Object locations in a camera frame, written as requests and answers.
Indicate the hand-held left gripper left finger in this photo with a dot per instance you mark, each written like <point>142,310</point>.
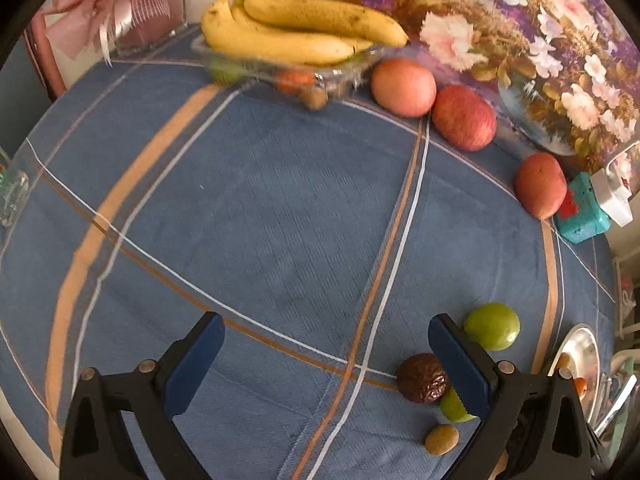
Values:
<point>197,360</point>

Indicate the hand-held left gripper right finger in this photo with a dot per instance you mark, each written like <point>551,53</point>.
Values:
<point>460,365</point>

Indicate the dark wrinkled passion fruit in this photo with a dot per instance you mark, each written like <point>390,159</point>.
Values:
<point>421,377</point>

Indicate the green jujube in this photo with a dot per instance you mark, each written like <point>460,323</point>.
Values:
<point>452,408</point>
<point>492,325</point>

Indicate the pale longan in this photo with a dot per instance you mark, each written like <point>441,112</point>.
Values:
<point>441,439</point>

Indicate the round steel plate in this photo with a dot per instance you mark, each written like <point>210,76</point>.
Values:
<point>582,355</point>

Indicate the blue plaid tablecloth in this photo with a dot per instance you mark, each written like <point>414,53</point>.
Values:
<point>250,210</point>

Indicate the teal patterned box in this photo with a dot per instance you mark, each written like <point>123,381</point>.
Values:
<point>582,212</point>

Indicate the large red apple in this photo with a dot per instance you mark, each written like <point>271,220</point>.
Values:
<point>541,186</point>

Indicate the white power strip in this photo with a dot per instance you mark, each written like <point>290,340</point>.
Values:
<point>612,195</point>

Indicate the clear glass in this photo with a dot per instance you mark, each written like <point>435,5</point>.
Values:
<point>12,195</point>

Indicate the pale orange apple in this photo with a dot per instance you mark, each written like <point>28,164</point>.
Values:
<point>403,87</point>

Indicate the small brown fruit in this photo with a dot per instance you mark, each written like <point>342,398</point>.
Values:
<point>314,97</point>

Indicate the green fruit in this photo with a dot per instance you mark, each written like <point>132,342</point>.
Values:
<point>222,72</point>

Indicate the small tangerine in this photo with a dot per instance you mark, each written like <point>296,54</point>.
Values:
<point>294,80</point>

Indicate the clear plastic fruit container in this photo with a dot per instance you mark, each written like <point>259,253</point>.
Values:
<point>345,72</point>

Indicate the brown wooden chair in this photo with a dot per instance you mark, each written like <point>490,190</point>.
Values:
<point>42,60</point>

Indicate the bunch of yellow bananas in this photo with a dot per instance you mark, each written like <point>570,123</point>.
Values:
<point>300,30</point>

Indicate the flower painting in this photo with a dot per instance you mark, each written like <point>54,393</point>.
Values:
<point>475,0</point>

